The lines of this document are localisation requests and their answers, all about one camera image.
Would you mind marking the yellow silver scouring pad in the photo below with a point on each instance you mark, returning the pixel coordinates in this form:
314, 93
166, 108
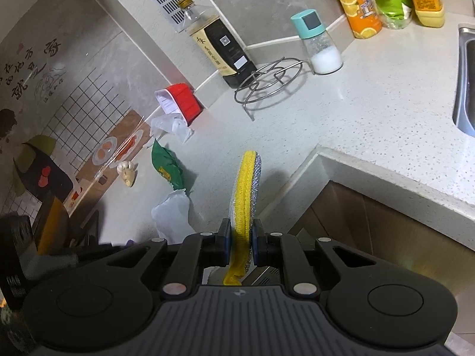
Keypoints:
243, 193

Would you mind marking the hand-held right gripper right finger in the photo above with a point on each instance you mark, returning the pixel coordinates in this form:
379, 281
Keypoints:
256, 243

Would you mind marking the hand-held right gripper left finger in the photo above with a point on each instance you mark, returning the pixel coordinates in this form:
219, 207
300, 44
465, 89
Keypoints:
223, 243

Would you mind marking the orange detergent bottle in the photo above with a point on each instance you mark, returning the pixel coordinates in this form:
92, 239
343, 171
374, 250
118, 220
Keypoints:
362, 7

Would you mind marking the steel sink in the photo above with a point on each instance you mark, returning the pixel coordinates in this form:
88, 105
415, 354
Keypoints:
467, 92

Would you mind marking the dark soy sauce bottle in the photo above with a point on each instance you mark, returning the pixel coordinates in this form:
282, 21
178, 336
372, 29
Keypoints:
222, 48

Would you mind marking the bagged green vegetables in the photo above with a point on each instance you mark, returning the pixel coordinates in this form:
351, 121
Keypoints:
389, 0

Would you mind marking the crumpled green packet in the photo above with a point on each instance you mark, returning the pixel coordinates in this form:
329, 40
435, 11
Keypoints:
165, 163

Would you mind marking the clear plastic wrap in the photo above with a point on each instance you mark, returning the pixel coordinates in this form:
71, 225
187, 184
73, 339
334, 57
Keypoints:
174, 126

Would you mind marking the red white plastic tray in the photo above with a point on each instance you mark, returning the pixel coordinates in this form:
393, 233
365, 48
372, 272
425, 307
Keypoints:
185, 102

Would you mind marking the garlic bulb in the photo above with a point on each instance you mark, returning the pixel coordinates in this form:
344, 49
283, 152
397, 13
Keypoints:
128, 172

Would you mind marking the crumpled white paper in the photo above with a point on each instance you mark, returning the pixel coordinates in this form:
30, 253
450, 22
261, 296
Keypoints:
172, 215

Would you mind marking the cartoon wall poster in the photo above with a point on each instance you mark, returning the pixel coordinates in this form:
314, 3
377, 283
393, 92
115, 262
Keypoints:
74, 100

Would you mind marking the teal lid salt shaker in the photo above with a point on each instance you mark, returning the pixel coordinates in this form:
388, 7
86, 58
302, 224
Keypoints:
323, 55

